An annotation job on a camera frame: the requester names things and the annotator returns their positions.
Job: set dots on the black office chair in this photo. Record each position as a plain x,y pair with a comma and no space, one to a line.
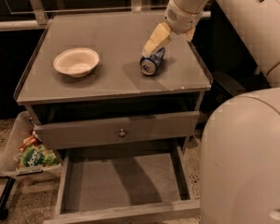
226,57

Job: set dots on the clear plastic snack bin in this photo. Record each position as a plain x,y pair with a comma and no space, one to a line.
9,163

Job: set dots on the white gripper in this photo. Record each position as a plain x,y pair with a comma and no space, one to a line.
181,20

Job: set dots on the metal wall rail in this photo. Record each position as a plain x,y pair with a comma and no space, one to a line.
136,15

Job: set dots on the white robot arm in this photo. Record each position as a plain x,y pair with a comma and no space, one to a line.
240,147

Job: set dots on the blue pepsi can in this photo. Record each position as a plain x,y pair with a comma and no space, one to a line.
149,66

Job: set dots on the white paper bowl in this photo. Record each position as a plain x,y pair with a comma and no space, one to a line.
77,62

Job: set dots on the red snack bag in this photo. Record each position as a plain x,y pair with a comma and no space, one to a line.
32,139

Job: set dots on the grey top drawer with knob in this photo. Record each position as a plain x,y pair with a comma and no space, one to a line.
99,132

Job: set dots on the green chip bag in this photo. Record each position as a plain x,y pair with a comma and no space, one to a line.
33,156

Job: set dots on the black bin stand leg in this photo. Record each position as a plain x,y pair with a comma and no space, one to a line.
4,197

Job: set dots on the grey drawer cabinet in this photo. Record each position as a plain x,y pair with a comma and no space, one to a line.
116,87

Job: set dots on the open grey middle drawer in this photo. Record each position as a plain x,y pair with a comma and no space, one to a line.
124,185

